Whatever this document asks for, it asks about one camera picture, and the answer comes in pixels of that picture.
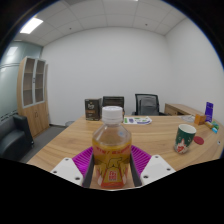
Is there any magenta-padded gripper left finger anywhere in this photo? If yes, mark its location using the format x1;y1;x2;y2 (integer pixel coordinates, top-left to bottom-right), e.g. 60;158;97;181
50;146;95;188

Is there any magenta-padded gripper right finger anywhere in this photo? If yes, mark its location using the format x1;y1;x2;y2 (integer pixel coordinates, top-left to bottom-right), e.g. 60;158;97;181
129;144;177;188

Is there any orange-labelled drink bottle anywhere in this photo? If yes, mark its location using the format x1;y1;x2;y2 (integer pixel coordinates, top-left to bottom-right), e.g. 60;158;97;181
91;105;133;190

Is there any white printed leaflet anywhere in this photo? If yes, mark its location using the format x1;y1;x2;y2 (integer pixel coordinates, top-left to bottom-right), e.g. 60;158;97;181
123;115;153;126

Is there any black sofa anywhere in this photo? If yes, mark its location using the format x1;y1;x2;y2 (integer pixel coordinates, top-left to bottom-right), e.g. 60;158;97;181
0;113;35;162

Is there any wooden shelf cabinet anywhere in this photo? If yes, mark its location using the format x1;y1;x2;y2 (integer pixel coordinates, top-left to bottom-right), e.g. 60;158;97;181
16;55;50;138

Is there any black mesh-back office chair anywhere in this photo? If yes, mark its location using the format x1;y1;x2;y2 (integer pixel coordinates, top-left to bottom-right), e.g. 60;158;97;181
131;93;166;117

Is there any wooden side desk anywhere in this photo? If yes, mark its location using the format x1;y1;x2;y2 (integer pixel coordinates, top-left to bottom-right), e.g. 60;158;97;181
163;102;205;118

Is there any narrow dark brown box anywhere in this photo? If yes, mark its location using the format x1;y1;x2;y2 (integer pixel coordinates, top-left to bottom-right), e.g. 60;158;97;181
84;98;103;121

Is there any orange-brown carton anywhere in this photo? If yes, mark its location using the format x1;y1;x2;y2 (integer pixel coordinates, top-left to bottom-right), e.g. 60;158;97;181
194;113;207;126

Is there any purple upright box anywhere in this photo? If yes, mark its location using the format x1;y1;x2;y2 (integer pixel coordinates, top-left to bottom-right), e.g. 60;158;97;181
204;101;215;123

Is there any wide dark brown box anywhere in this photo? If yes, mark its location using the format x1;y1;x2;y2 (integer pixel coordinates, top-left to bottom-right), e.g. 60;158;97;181
101;95;126;117

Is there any small rectangular ceiling light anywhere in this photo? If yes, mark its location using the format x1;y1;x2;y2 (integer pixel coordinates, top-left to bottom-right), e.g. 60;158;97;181
19;17;44;35

